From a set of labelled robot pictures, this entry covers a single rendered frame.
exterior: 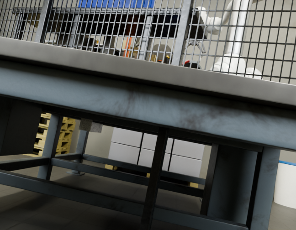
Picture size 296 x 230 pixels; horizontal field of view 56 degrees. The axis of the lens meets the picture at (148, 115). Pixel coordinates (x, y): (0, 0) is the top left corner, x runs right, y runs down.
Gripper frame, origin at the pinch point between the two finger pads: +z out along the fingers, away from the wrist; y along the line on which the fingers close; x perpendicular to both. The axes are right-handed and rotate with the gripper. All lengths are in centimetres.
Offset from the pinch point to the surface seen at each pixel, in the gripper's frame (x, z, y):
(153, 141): -141, 70, 44
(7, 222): 86, 120, 64
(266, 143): 151, 61, -35
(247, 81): 156, 51, -30
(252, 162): 50, 68, -49
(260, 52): -256, -103, -79
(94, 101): 156, 60, 1
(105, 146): -231, 95, 140
